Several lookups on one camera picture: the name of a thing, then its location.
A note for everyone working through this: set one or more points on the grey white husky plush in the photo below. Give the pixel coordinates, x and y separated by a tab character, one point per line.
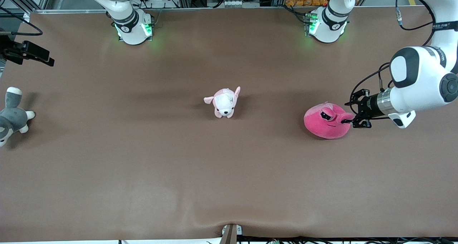
14	118

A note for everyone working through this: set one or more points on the pink round plush toy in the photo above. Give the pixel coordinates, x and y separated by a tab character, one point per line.
327	127

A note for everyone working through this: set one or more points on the brown table cover mat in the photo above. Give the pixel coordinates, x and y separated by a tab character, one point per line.
229	172

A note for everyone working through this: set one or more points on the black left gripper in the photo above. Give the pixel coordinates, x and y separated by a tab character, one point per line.
369	105

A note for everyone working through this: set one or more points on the pale pink dog plush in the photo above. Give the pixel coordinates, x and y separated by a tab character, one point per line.
223	102

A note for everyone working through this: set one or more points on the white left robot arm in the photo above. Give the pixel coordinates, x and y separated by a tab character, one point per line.
422	79

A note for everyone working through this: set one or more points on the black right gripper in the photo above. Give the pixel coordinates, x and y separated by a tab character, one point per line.
14	53

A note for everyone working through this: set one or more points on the white terminal strip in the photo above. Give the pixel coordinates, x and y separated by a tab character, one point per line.
236	3

